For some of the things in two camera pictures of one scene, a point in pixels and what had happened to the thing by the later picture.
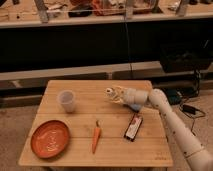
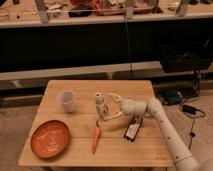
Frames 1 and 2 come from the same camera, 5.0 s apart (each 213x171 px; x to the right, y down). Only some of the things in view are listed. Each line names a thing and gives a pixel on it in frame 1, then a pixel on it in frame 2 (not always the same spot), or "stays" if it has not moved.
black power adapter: x=190 y=109 stays
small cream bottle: x=109 y=90 -> x=100 y=105
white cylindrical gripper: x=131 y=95 -> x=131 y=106
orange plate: x=50 y=139 stays
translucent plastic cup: x=67 y=99 stays
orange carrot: x=96 y=138 stays
